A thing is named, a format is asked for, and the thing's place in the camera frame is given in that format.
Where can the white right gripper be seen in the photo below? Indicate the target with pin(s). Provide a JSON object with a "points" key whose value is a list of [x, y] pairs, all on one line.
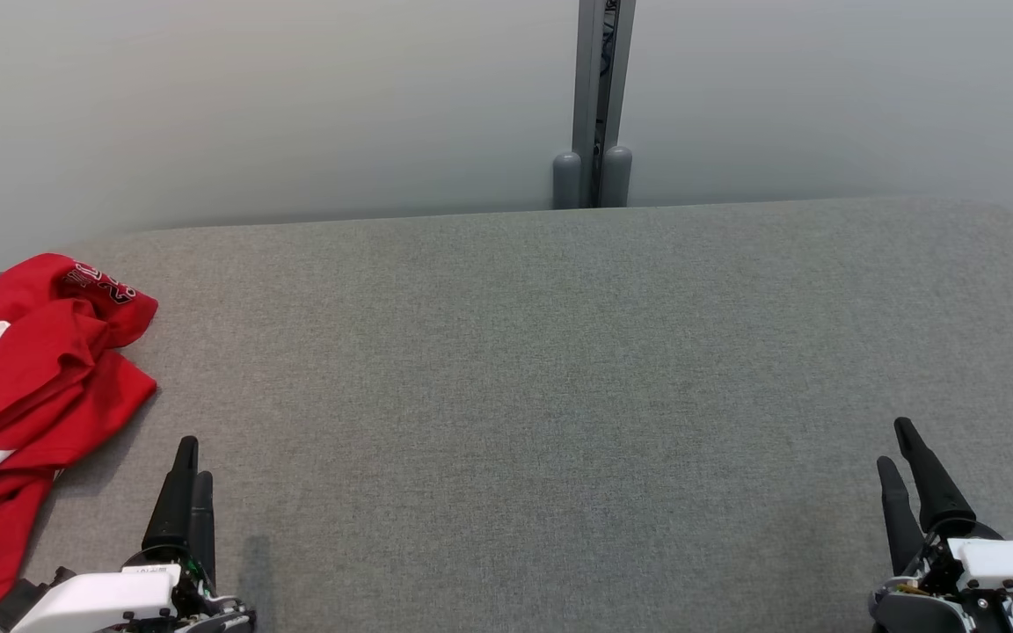
{"points": [[1008, 563]]}

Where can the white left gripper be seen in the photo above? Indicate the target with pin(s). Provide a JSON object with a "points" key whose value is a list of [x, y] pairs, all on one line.
{"points": [[111, 602]]}

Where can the red white baseball jersey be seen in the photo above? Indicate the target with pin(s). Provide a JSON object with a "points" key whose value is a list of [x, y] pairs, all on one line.
{"points": [[93, 294]]}

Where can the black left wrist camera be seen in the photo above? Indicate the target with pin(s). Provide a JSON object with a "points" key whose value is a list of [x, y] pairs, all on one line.
{"points": [[12, 607]]}

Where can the grey partition post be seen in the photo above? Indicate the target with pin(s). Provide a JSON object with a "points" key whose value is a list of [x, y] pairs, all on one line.
{"points": [[584, 88]]}

